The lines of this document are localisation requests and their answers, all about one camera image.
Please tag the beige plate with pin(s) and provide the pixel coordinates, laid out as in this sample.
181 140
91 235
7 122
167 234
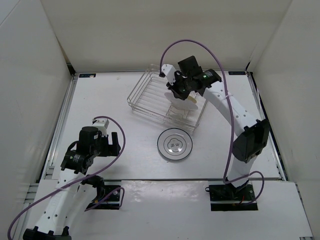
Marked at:
192 99

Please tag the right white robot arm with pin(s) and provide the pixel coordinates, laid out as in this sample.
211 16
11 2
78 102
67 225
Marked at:
250 134

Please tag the aluminium table rail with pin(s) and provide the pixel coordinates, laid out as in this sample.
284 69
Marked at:
52 154

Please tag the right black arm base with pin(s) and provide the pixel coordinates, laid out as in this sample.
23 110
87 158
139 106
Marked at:
224 199

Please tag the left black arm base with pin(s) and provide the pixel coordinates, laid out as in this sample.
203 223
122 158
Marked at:
109 196

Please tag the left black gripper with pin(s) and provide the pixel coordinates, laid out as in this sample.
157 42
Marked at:
109 150

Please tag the silver wire dish rack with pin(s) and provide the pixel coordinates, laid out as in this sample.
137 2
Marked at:
148 98

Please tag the white patterned plate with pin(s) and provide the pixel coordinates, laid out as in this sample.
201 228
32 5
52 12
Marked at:
174 144

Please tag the left blue corner sticker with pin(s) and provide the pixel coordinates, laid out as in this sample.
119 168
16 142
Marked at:
87 75

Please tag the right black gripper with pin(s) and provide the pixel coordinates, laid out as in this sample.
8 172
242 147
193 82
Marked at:
176 93

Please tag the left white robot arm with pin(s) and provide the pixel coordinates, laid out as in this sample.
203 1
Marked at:
75 188

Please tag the blue corner sticker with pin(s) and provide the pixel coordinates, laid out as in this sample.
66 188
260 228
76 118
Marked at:
236 73
87 75

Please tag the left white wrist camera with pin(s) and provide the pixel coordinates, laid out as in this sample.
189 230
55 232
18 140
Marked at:
101 124

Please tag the right blue corner sticker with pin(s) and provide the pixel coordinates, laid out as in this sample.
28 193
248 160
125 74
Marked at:
236 73

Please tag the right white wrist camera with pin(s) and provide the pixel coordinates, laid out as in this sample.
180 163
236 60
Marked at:
168 71

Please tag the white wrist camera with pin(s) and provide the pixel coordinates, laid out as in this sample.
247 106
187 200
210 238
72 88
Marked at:
101 124
168 71

